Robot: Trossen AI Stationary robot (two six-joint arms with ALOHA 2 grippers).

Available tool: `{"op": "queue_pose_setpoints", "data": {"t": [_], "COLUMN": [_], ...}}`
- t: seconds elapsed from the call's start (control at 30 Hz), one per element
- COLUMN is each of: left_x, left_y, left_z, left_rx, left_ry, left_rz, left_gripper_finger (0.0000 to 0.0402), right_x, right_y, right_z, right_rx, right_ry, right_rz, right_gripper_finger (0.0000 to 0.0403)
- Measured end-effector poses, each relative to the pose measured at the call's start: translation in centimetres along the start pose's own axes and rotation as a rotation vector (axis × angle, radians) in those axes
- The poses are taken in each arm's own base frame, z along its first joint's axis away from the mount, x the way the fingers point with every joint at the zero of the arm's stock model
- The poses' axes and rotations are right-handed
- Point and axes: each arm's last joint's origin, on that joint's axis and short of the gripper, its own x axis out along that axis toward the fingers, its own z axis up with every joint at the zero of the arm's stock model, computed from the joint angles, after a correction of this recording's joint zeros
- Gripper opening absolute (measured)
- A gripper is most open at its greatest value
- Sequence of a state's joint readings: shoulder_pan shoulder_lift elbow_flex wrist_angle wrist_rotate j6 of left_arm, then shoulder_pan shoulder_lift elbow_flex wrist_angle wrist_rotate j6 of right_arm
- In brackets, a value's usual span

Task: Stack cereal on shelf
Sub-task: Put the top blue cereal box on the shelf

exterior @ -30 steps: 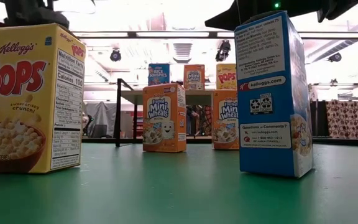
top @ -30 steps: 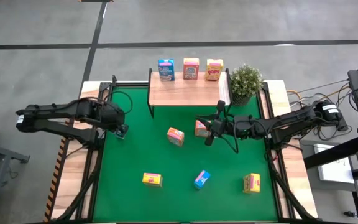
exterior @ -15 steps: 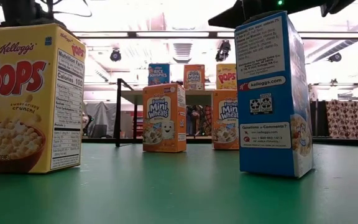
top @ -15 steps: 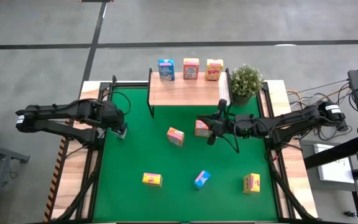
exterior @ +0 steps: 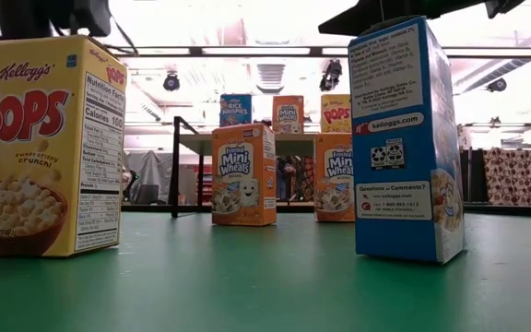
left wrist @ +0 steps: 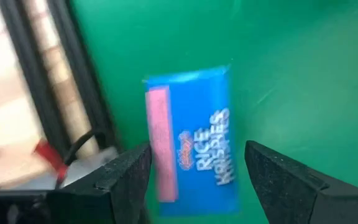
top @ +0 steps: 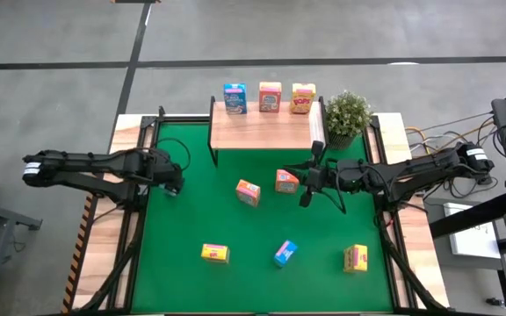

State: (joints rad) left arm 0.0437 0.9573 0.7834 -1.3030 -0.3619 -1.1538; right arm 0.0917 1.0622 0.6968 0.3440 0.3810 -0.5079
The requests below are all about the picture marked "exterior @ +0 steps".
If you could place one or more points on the orange Mini-Wheats cereal box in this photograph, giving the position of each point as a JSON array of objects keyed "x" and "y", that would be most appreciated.
[
  {"x": 288, "y": 114},
  {"x": 332, "y": 184},
  {"x": 244, "y": 175}
]

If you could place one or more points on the blue Rice Krispies cereal box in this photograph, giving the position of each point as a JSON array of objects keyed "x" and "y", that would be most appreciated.
[
  {"x": 235, "y": 110},
  {"x": 394, "y": 138}
]

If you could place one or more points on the yellow Corn Pops cereal box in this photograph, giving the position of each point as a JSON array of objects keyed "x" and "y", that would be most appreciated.
[
  {"x": 336, "y": 113},
  {"x": 26, "y": 138}
]

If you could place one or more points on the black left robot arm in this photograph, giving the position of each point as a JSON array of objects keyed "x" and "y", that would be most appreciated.
[{"x": 26, "y": 18}]

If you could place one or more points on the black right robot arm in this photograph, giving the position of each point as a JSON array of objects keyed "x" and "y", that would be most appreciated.
[{"x": 408, "y": 11}]

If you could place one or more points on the person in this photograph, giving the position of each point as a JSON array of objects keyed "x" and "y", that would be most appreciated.
[{"x": 284, "y": 182}]

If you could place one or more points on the orange mandala tapestry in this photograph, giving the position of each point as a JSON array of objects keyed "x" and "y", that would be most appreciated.
[{"x": 307, "y": 180}]

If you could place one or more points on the ceiling air vent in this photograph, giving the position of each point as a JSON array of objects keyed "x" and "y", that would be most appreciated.
[{"x": 270, "y": 76}]

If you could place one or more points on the grey fabric cover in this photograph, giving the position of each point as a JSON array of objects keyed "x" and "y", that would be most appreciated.
[{"x": 155, "y": 170}]

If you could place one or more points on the green table mat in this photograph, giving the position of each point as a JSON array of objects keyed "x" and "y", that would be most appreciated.
[{"x": 265, "y": 286}]

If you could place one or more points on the black ceiling spotlight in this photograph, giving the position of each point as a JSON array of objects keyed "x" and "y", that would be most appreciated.
[
  {"x": 497, "y": 84},
  {"x": 171, "y": 82}
]

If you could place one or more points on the overhead light bar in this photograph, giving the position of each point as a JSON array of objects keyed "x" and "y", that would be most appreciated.
[{"x": 196, "y": 50}]

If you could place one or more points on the brown white patterned cloth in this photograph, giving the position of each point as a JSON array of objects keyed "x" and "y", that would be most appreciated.
[{"x": 512, "y": 177}]

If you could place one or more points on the black ceiling camera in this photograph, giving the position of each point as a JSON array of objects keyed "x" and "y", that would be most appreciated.
[{"x": 331, "y": 74}]

